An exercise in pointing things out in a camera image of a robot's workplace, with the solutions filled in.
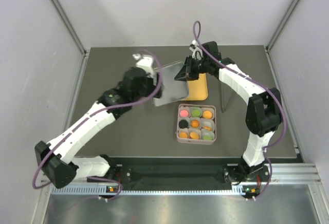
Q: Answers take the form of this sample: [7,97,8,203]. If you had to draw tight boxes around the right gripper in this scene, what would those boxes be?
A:
[174,56,210,82]

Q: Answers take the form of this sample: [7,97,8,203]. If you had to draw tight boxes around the silver tin lid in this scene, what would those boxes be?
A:
[152,61,189,107]

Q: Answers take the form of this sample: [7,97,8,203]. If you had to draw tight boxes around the pink sandwich cookie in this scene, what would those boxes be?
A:
[179,109,189,118]

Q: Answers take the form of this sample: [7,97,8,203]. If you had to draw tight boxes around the black sandwich cookie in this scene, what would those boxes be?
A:
[178,120,189,129]

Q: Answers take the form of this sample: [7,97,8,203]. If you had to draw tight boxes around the green sandwich cookie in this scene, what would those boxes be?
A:
[192,109,202,117]
[203,134,213,140]

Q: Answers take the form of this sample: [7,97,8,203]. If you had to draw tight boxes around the orange round cookie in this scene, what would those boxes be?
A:
[190,132,199,140]
[203,110,213,119]
[178,132,189,139]

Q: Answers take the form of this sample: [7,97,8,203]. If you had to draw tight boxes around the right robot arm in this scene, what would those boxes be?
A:
[174,56,283,181]

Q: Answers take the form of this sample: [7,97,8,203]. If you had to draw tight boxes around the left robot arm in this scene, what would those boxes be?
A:
[34,67,162,189]

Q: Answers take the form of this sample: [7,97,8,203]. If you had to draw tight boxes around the yellow tray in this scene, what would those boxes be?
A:
[184,73,208,101]

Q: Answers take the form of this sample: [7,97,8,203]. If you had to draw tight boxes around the pink cookie tin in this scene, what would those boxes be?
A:
[176,104,217,145]

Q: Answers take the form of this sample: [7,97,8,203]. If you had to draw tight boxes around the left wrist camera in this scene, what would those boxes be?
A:
[132,53,155,78]

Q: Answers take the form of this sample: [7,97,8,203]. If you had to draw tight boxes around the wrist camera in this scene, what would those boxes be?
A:
[132,53,155,78]
[189,40,222,61]

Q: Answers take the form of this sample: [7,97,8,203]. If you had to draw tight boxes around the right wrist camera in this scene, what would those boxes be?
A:
[189,40,222,61]

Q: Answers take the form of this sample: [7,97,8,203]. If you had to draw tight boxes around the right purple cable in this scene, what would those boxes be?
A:
[192,20,288,199]

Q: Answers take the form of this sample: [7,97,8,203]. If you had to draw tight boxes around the purple cable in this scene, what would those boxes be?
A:
[32,49,163,190]
[192,20,288,199]

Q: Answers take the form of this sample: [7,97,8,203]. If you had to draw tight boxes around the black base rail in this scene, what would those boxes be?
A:
[87,157,270,191]

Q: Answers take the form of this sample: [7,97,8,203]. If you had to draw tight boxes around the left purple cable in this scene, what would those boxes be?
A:
[32,49,163,190]

